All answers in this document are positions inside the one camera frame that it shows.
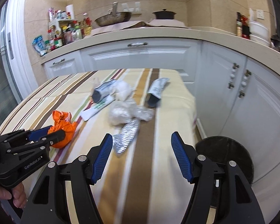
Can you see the dark sauce bottle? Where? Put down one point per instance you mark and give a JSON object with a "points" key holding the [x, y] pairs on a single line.
{"points": [[239, 25]]}

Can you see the striped tablecloth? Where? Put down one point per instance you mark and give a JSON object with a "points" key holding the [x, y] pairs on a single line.
{"points": [[142, 185]]}

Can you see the person's left hand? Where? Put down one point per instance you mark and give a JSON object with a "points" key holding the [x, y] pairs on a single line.
{"points": [[17, 194]]}

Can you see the black trash bin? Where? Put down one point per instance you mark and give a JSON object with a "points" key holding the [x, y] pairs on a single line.
{"points": [[221, 150]]}

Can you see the wall power outlet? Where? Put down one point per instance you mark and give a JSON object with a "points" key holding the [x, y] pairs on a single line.
{"points": [[260, 14]]}

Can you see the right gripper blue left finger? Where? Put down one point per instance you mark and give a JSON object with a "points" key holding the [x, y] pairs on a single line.
{"points": [[48, 201]]}

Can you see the cabinet door handle right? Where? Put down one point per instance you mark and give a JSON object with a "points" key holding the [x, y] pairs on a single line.
{"points": [[244, 83]]}

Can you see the black cast iron pot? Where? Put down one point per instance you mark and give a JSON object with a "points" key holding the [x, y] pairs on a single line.
{"points": [[164, 15]]}

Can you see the drawer handle centre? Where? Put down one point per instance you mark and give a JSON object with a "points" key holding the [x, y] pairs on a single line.
{"points": [[137, 44]]}

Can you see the white tissue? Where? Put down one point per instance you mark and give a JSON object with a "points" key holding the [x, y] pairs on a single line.
{"points": [[121, 90]]}

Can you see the silver foil wrapper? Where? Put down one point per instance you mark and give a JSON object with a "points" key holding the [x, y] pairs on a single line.
{"points": [[122, 140]]}

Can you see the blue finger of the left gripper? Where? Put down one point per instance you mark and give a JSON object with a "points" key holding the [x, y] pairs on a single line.
{"points": [[36, 135], [17, 142]]}

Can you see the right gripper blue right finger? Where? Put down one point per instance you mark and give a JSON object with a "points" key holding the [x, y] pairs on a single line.
{"points": [[236, 200]]}

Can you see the grey white pouch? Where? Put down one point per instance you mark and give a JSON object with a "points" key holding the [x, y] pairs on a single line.
{"points": [[103, 90], [155, 91]]}

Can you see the paper towel roll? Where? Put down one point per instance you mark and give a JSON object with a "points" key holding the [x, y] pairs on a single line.
{"points": [[70, 10]]}

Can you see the blue snack bag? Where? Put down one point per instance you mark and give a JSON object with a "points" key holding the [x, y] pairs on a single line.
{"points": [[39, 45]]}

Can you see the white spice rack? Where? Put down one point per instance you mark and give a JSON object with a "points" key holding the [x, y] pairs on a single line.
{"points": [[63, 31]]}

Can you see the drawer handle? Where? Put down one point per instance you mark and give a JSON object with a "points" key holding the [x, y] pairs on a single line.
{"points": [[57, 62], [137, 44]]}

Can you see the cooking oil bottle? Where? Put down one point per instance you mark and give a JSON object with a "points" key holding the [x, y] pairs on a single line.
{"points": [[86, 25]]}

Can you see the clear plastic bag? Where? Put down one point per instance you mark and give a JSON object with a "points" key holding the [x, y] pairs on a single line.
{"points": [[122, 112]]}

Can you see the pink stove cover cloth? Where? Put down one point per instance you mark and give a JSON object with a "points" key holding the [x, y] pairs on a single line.
{"points": [[138, 24]]}

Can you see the drawer handle left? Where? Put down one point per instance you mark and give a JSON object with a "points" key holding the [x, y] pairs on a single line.
{"points": [[57, 62]]}

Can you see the white wall hook rack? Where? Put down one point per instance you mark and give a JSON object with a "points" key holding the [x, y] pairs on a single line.
{"points": [[134, 8]]}

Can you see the red snack packet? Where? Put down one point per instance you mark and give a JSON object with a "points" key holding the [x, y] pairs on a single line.
{"points": [[245, 27]]}

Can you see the cabinet door handle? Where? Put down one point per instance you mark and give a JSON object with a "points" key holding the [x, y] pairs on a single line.
{"points": [[235, 67], [244, 83]]}

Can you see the steel wok pan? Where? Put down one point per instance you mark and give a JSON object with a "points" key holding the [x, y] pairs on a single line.
{"points": [[114, 17]]}

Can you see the orange plastic bag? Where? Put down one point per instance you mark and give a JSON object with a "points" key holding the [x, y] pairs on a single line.
{"points": [[62, 121]]}

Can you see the cabinet door handle left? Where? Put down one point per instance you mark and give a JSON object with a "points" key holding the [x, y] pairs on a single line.
{"points": [[235, 67]]}

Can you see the white stacked bowls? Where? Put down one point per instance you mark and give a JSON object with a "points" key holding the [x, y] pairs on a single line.
{"points": [[259, 33]]}

